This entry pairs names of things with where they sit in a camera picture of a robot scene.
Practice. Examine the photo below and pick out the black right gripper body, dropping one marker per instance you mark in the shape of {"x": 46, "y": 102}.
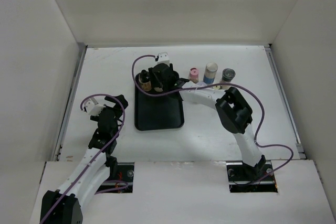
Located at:
{"x": 153, "y": 80}

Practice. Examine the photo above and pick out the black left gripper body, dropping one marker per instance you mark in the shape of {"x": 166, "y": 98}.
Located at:
{"x": 116, "y": 128}

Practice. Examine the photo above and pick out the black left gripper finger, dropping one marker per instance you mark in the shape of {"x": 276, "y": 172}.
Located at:
{"x": 112, "y": 100}
{"x": 122, "y": 100}

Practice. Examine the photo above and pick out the black cap spice bottle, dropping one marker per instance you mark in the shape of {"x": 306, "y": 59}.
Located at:
{"x": 144, "y": 81}

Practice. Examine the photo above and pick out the pink lid spice bottle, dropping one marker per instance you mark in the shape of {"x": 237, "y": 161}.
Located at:
{"x": 194, "y": 75}

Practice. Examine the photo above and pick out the blue label white canister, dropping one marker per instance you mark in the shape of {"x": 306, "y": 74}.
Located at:
{"x": 210, "y": 73}

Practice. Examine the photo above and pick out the clear dome lid jar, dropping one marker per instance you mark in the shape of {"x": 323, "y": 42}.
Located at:
{"x": 228, "y": 75}

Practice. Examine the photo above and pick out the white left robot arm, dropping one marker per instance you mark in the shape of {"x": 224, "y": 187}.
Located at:
{"x": 67, "y": 202}

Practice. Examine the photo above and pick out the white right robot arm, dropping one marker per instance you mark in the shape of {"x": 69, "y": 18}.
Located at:
{"x": 234, "y": 112}

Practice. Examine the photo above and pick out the black rectangular plastic tray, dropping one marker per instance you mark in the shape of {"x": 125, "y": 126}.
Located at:
{"x": 161, "y": 113}

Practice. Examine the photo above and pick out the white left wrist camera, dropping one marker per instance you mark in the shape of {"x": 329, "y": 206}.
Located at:
{"x": 91, "y": 106}

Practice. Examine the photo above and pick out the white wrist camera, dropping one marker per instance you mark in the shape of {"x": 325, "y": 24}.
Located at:
{"x": 91, "y": 106}
{"x": 162, "y": 58}

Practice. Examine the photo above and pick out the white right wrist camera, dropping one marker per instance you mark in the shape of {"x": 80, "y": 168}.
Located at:
{"x": 162, "y": 58}

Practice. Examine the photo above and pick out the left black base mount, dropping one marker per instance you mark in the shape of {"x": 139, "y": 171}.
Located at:
{"x": 120, "y": 180}

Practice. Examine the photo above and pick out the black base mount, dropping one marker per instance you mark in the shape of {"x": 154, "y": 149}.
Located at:
{"x": 120, "y": 180}
{"x": 240, "y": 182}

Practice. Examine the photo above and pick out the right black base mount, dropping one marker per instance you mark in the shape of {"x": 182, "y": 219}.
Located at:
{"x": 240, "y": 182}

